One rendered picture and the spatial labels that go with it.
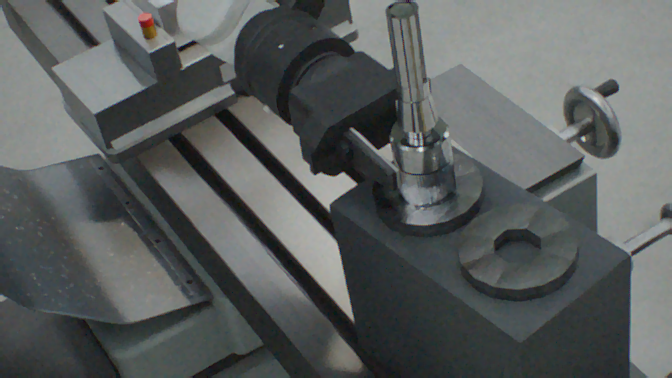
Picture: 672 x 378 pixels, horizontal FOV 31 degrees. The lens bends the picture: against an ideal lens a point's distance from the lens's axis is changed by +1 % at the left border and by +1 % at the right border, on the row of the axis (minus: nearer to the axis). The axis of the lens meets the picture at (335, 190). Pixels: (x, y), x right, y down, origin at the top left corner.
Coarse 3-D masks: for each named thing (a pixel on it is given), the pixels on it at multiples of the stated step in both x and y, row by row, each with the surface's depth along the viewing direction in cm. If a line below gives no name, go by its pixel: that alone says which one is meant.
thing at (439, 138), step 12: (444, 120) 93; (396, 132) 93; (432, 132) 92; (444, 132) 92; (396, 144) 92; (408, 144) 91; (420, 144) 91; (432, 144) 91; (444, 144) 91; (408, 156) 91; (420, 156) 91
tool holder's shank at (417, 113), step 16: (400, 0) 86; (400, 16) 84; (416, 16) 85; (400, 32) 85; (416, 32) 85; (400, 48) 86; (416, 48) 86; (400, 64) 87; (416, 64) 87; (400, 80) 88; (416, 80) 88; (400, 96) 89; (416, 96) 89; (400, 112) 90; (416, 112) 90; (432, 112) 90; (400, 128) 91; (416, 128) 90; (432, 128) 92
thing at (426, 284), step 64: (384, 192) 97; (512, 192) 96; (384, 256) 95; (448, 256) 92; (512, 256) 91; (576, 256) 89; (384, 320) 102; (448, 320) 92; (512, 320) 86; (576, 320) 89
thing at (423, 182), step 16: (448, 144) 92; (400, 160) 92; (416, 160) 91; (432, 160) 92; (448, 160) 93; (400, 176) 94; (416, 176) 93; (432, 176) 93; (448, 176) 94; (400, 192) 95; (416, 192) 94; (432, 192) 94; (448, 192) 95
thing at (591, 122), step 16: (608, 80) 173; (576, 96) 173; (592, 96) 171; (608, 96) 173; (576, 112) 177; (592, 112) 173; (608, 112) 170; (576, 128) 173; (592, 128) 174; (608, 128) 170; (592, 144) 177; (608, 144) 172
